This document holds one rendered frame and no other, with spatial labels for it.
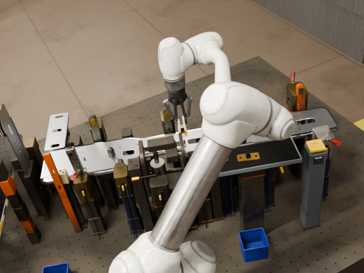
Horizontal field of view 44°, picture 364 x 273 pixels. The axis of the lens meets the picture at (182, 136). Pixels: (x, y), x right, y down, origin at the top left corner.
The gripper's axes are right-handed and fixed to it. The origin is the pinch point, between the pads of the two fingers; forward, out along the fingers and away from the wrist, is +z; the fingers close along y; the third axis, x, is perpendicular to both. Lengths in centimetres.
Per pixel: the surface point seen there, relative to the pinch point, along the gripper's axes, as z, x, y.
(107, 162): 11.0, -4.6, -36.1
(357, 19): 72, 196, 174
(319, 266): 41, -57, 45
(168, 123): 7.7, 12.1, -5.7
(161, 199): 10.1, -33.7, -13.7
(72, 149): -10.3, -17.5, -45.5
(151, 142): -7.7, -18.7, -13.8
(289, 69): 111, 195, 114
